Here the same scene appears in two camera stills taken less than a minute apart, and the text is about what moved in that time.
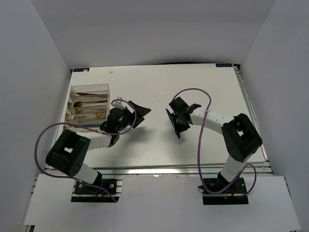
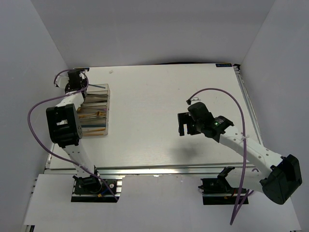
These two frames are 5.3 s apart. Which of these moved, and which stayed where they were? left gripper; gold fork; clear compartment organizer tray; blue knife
Moved: left gripper; blue knife
Stayed: gold fork; clear compartment organizer tray
